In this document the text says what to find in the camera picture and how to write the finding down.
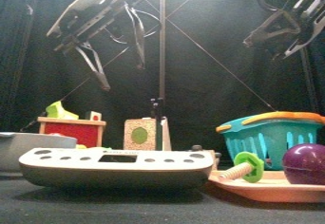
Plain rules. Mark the white block with red dot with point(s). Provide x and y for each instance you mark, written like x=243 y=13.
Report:
x=95 y=116

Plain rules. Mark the white grey toy scale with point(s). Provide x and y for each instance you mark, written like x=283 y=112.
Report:
x=117 y=167

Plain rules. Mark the vertical metal frame pole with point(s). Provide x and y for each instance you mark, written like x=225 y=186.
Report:
x=162 y=44

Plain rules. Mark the wooden tray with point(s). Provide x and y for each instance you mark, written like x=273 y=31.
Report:
x=271 y=190

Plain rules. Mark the wooden box with green oval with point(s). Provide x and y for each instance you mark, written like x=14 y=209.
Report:
x=140 y=135

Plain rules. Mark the green white toy dumbbell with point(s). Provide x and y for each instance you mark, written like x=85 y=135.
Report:
x=248 y=167

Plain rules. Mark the purple plastic ball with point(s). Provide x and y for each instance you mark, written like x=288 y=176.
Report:
x=305 y=164

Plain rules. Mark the teal basket with orange rim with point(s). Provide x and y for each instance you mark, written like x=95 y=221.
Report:
x=263 y=139

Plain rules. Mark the green yellow toy piece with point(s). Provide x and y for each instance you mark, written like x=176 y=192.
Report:
x=59 y=112

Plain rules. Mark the grey plastic tub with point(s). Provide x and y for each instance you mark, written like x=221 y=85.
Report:
x=26 y=148

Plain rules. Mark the small dark knob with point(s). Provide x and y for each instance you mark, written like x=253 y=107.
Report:
x=197 y=147

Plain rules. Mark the black clamp on pole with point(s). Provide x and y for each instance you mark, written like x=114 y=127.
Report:
x=157 y=123

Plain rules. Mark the red wooden box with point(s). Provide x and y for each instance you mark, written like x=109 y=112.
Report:
x=78 y=131

